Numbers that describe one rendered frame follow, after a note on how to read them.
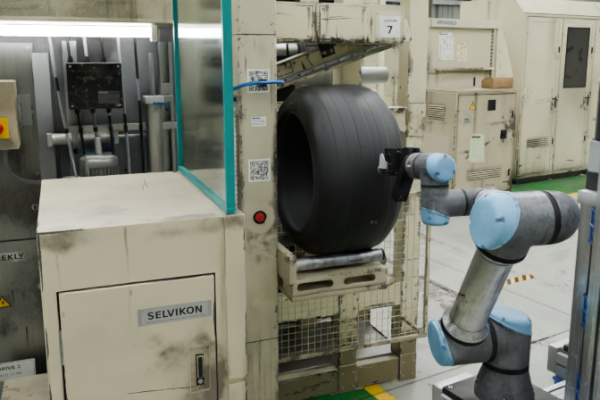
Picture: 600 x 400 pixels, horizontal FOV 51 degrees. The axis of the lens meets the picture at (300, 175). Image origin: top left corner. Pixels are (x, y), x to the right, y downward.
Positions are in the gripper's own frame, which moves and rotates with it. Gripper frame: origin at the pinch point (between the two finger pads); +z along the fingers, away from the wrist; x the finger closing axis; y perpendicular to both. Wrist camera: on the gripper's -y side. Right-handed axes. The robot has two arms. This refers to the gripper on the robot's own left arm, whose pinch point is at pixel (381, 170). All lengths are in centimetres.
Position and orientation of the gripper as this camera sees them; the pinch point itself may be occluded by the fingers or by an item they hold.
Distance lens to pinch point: 199.5
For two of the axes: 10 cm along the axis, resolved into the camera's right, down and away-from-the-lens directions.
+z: -3.5, -0.5, 9.3
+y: -0.4, -10.0, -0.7
